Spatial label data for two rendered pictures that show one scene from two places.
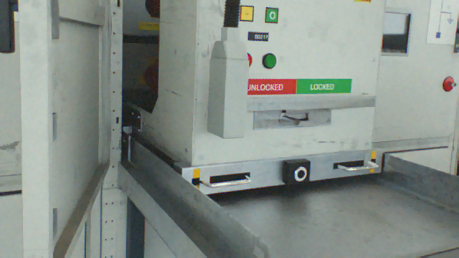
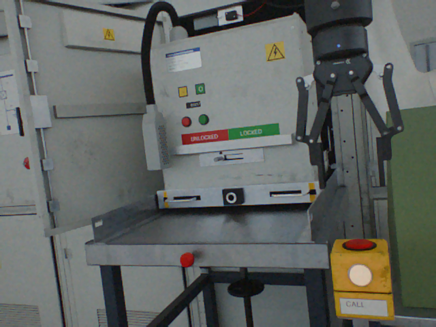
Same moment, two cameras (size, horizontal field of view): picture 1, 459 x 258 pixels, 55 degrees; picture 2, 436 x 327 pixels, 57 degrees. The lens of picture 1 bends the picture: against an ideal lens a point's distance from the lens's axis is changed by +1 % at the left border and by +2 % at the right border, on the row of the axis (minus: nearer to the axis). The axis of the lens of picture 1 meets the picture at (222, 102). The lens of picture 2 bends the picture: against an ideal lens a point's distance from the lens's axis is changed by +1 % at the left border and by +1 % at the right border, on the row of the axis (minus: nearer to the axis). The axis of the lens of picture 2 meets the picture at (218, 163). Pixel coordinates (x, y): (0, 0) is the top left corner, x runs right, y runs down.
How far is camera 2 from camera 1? 1.07 m
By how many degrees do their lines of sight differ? 49
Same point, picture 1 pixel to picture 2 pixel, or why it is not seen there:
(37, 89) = (29, 148)
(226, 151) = (185, 181)
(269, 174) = (214, 197)
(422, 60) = not seen: outside the picture
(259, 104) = (190, 149)
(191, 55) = not seen: hidden behind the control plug
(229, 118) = (148, 158)
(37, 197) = (36, 191)
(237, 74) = (148, 131)
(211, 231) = (129, 221)
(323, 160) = (259, 189)
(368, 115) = (303, 152)
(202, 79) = not seen: hidden behind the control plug
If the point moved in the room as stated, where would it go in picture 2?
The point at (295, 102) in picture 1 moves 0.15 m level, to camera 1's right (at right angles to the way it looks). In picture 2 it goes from (215, 146) to (251, 143)
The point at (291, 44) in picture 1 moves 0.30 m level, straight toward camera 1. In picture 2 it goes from (219, 105) to (125, 112)
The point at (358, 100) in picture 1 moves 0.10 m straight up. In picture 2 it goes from (273, 139) to (270, 105)
